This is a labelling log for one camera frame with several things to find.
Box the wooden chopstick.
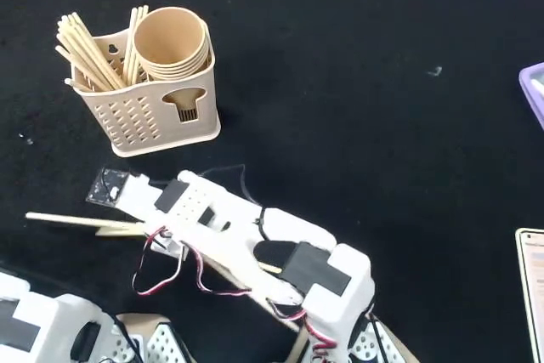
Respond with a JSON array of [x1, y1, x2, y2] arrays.
[[54, 31, 106, 93], [71, 12, 128, 88], [127, 5, 144, 85], [66, 14, 122, 89], [25, 212, 283, 275], [133, 4, 150, 83], [54, 45, 102, 93], [57, 20, 111, 92], [64, 78, 94, 94], [122, 7, 139, 85], [61, 16, 116, 90]]

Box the beige plastic slotted basket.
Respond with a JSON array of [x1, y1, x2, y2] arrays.
[[69, 18, 222, 158]]

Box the brown paper cup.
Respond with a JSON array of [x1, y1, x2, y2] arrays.
[[144, 32, 213, 82], [141, 29, 212, 79], [136, 22, 209, 74], [133, 6, 207, 71], [139, 26, 211, 77]]

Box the purple plastic tray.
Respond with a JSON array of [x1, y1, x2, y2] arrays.
[[518, 61, 544, 131]]

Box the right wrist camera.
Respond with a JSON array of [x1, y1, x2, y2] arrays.
[[86, 167, 129, 207]]

